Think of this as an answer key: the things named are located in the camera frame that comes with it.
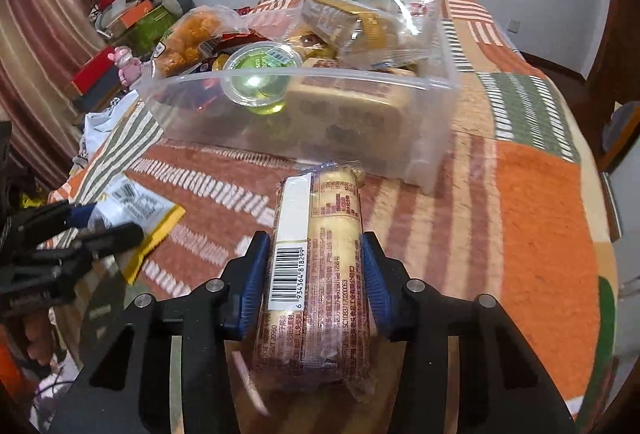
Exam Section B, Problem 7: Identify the long biscuit roll packet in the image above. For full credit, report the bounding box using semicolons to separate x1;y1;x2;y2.
232;164;382;416

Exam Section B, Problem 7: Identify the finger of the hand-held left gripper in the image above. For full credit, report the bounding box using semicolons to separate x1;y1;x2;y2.
44;222;146;261
19;201;108;241

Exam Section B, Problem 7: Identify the striped curtain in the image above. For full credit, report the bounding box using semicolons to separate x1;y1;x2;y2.
0;0;109;191

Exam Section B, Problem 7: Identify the green box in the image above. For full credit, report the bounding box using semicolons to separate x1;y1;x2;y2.
129;6;184;60

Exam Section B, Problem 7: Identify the beige cake packet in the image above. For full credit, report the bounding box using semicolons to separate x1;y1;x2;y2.
285;72;417;137

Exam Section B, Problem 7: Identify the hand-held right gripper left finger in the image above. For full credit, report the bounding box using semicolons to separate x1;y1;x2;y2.
47;231;274;434

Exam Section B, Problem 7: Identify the orange box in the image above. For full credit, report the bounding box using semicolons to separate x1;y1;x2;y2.
112;0;157;32

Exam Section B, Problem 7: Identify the striped patchwork blanket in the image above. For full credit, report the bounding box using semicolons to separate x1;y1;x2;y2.
47;0;622;421

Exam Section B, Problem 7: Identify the white cloth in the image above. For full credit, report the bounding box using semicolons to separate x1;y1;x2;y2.
81;94;147;151

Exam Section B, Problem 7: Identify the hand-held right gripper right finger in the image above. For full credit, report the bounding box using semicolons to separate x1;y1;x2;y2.
361;232;578;434

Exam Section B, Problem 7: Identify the yellow white snack packet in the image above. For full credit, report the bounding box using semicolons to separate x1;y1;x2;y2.
97;176;187;285

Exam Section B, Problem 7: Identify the person's left hand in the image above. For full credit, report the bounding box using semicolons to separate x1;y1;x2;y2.
22;309;60;366

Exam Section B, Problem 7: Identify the orange puffed snack bag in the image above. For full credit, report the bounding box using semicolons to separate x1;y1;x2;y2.
152;5;252;77

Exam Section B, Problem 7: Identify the wooden furniture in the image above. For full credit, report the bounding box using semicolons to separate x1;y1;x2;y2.
582;0;640;142

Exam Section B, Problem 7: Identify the pink toy figure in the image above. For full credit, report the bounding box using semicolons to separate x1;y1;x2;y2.
114;46;144;87

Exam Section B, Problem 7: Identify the green jelly cup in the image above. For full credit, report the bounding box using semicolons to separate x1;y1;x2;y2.
220;41;304;115

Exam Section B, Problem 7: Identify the clear zip bag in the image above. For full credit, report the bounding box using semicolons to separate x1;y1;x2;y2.
300;0;447;70

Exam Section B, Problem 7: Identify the clear plastic container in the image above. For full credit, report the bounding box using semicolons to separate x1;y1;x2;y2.
135;21;464;195

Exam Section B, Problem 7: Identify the red box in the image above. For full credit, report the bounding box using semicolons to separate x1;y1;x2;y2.
70;46;119;97

